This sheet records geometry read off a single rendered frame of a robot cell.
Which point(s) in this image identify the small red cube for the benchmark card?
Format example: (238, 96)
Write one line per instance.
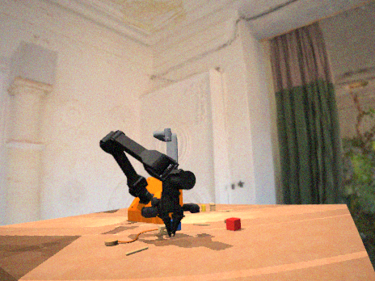
(233, 224)

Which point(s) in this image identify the round wooden button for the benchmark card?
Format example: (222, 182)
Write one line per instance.
(111, 241)

